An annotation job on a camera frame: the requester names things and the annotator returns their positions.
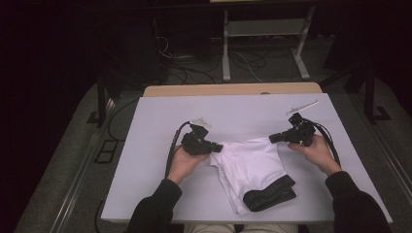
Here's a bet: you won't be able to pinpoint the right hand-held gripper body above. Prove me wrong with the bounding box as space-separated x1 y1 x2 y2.
284 100 320 148

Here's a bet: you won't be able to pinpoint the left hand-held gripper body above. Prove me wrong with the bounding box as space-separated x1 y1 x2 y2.
180 116 213 157

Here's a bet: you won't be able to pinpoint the white shorts with black waistband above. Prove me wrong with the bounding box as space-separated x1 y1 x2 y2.
209 136 297 216

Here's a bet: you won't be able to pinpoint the person's left hand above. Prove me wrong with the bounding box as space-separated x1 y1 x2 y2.
166 145 211 186

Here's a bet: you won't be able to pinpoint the person's right hand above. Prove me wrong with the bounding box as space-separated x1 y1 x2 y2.
287 134 343 178

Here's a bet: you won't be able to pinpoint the dark metal stand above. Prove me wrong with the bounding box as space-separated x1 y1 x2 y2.
363 64 392 124
86 76 118 128

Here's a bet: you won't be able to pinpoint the white metal stand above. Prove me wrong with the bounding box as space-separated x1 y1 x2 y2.
222 6 316 83

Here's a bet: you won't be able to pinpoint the dark equipment case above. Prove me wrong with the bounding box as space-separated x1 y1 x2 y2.
106 18 171 86

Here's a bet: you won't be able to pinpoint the left hand-held gripper black cable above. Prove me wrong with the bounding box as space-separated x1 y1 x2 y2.
164 120 192 179

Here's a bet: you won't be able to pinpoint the hand-held gripper black cable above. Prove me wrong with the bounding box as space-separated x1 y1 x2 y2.
311 120 342 167
164 120 192 179

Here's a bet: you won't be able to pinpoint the right hand-held gripper black cable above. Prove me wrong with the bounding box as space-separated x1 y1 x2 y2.
311 120 342 167

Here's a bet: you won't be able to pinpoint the tangle of black floor cables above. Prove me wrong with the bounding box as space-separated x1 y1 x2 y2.
169 52 225 85

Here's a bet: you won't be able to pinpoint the white floor cable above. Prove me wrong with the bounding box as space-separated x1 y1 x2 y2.
230 50 264 83

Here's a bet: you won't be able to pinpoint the black floor cable loop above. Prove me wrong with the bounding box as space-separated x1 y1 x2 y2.
106 98 140 142

